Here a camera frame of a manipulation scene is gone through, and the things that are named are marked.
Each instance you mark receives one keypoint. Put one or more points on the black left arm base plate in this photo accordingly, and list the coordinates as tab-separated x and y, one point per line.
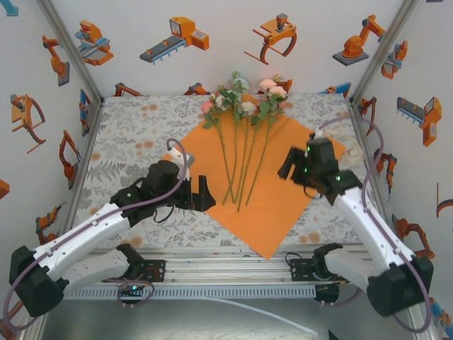
157	271

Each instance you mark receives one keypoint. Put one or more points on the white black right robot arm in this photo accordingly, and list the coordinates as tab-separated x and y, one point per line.
371	226

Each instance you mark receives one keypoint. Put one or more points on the thin white tube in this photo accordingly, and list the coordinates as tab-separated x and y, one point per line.
276	315

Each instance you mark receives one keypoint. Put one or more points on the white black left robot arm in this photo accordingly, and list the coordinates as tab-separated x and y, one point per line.
88	230

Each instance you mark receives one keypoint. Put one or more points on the floral patterned tablecloth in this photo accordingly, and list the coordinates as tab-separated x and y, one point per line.
141	120

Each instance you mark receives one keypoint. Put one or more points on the mint green flower stem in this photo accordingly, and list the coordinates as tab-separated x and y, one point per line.
241	85

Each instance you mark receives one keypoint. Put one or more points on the aluminium corner post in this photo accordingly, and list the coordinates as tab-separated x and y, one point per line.
382	49
70	49

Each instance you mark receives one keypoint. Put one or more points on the aluminium side rail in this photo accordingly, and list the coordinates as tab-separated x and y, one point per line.
367	156
84	156

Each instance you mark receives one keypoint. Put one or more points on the aluminium table frame rails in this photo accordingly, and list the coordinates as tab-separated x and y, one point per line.
226	272

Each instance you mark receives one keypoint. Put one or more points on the pink rose leafy flower stem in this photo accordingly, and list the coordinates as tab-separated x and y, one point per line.
263	108

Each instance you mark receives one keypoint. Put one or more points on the black controller board green light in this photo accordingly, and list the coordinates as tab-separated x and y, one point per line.
132	288

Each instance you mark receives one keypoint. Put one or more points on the cream ribbon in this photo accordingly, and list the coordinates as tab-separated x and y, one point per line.
355	152

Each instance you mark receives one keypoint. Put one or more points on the small pink bloom flower stem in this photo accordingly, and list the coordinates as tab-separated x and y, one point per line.
207	107

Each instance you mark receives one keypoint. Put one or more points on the black connector block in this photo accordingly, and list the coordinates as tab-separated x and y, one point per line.
327	294

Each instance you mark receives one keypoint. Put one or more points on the orange wrapping paper sheet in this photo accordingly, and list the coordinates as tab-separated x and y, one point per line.
276	212

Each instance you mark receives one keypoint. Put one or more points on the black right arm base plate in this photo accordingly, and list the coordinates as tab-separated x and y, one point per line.
301	271

